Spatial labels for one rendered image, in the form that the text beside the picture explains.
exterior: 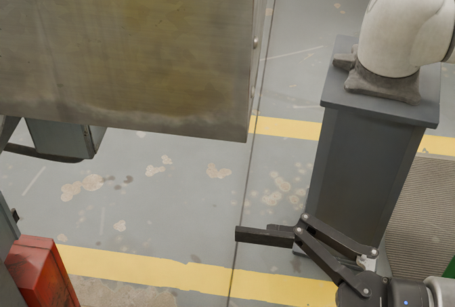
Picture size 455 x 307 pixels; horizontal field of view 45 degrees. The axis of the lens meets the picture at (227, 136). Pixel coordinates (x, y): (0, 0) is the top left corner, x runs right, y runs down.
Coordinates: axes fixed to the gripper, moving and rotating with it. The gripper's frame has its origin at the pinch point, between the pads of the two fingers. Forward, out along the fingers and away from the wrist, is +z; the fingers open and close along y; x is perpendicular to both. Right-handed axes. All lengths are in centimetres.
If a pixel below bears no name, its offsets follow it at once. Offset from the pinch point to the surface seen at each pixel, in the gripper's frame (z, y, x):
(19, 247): 47, 17, -44
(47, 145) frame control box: 33.4, 22.6, -11.7
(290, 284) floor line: -12, 40, -110
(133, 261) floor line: 40, 41, -110
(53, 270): 41, 15, -49
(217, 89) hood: 0.4, -4.1, 40.6
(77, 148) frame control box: 28.4, 22.6, -11.6
